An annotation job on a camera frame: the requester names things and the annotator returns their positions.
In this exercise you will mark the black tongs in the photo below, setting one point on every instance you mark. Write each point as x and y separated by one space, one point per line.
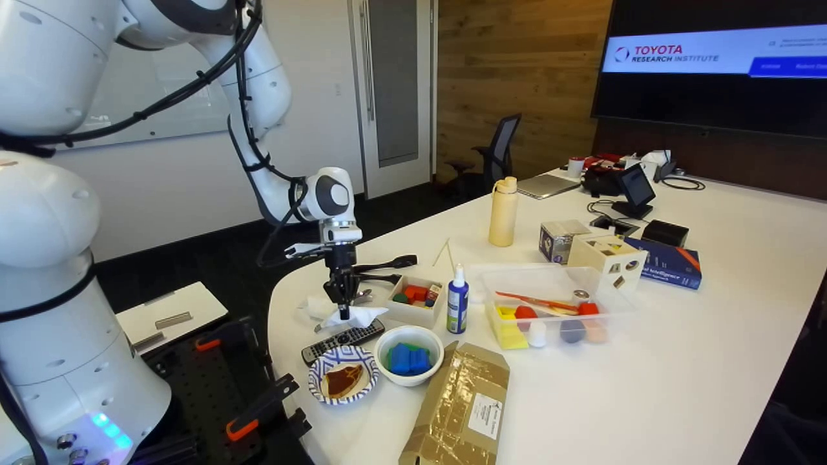
387 264

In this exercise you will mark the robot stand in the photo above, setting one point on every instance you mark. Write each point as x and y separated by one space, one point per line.
194 394

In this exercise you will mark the white crumpled cloth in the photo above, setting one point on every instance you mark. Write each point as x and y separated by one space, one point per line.
656 157

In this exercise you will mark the wooden shape sorter cube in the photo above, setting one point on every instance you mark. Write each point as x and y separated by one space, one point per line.
597 258

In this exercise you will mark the whiteboard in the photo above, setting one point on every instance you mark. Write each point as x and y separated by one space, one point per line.
155 97

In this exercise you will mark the white napkin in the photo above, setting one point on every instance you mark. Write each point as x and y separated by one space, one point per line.
362 316

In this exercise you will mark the cream yellow water bottle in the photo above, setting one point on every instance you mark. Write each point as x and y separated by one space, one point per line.
503 216

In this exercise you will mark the white door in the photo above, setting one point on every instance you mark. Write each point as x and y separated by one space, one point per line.
394 97

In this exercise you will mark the black box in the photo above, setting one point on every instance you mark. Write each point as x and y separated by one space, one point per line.
665 232

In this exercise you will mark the blue patterned paper plate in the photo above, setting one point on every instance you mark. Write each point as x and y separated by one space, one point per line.
321 378

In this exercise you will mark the black clamp with orange grip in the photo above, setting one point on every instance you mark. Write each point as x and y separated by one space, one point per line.
258 408
223 339

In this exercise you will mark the clear plastic bin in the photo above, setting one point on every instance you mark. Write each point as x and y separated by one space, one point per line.
549 281

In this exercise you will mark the yellow sponge block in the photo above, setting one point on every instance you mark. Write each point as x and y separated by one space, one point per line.
507 330

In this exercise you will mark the white bowl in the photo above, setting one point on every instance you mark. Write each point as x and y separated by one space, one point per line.
423 374

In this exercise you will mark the small black monitor on stand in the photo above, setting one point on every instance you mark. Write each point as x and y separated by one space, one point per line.
636 186

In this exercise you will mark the small white open box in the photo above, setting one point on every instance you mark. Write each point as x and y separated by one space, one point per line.
413 313

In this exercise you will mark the wooden stick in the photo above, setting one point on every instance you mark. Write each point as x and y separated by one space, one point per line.
451 257
441 252

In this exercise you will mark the red toy ball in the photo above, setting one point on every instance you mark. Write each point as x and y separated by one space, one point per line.
526 315

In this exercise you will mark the black desk phone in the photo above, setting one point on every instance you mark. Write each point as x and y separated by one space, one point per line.
664 170

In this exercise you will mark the grey laptop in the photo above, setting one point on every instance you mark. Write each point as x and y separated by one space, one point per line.
548 186

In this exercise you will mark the grey remote control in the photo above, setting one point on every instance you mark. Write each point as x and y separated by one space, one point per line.
342 340

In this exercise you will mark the orange toy piece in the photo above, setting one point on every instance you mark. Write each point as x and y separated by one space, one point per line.
588 309

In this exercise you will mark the flat black device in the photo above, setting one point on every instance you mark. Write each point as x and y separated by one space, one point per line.
614 225

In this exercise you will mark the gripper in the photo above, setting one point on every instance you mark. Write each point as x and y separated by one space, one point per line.
341 261

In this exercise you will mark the silver cube box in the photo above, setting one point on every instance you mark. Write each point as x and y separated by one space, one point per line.
555 244

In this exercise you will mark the large wall screen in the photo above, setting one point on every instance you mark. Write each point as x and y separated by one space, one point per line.
711 84

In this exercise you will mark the peach toy block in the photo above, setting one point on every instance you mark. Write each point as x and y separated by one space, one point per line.
596 330

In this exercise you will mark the black bag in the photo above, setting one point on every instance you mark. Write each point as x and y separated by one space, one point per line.
601 182

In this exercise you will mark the blue white glue bottle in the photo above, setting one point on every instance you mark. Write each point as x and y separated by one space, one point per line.
457 303

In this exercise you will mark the black office chair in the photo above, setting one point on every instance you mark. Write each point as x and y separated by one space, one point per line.
501 152

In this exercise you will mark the white cabinet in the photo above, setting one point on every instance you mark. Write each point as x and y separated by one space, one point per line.
169 311

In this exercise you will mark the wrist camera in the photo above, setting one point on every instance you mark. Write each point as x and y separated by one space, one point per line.
303 249

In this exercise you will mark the blue book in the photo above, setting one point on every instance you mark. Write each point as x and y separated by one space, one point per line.
672 265

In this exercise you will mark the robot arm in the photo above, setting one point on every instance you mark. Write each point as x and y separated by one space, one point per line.
58 361

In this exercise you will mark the flat taped cardboard box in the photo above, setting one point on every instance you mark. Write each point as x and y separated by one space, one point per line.
452 400

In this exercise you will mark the heap of coloured blocks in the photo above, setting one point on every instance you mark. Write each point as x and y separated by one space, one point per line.
417 294

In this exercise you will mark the white cup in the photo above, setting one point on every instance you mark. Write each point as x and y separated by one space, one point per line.
575 168

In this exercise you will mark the red packet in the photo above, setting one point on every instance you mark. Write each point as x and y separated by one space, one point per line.
604 159

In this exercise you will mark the bundle of orange sticks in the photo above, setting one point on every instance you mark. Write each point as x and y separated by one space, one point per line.
536 301

